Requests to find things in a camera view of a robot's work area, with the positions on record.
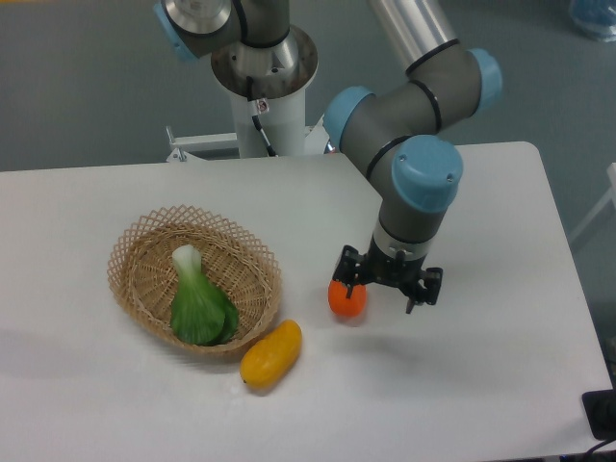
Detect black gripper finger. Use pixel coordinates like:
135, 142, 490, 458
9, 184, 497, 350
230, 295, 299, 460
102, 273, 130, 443
332, 244, 367, 298
404, 267, 443, 314

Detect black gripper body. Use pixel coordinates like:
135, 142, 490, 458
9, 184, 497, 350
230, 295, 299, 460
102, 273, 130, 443
359, 239, 425, 289

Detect orange fruit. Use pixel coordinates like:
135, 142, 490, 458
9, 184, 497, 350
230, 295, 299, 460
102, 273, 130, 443
327, 280, 368, 318

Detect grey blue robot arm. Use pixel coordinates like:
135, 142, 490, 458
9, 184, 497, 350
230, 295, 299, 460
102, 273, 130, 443
154, 1, 502, 316

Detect yellow mango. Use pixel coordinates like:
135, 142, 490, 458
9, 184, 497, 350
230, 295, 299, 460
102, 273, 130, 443
240, 320, 302, 390

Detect green bok choy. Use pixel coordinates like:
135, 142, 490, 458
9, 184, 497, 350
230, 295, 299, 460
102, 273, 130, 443
169, 244, 239, 347

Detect woven wicker basket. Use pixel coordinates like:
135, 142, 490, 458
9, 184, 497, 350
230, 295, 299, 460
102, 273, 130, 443
107, 205, 282, 357

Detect white furniture leg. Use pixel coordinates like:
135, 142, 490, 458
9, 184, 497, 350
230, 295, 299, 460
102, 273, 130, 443
568, 163, 615, 252

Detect black device on table edge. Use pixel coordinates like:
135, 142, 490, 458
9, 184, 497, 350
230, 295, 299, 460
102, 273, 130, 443
581, 390, 615, 440

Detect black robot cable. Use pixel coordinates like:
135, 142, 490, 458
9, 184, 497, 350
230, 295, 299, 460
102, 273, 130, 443
245, 76, 279, 158

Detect white pedestal base frame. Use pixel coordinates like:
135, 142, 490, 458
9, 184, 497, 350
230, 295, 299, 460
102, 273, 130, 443
166, 115, 336, 162

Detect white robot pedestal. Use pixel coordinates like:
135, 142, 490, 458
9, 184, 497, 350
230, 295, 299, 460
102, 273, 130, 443
211, 25, 319, 134

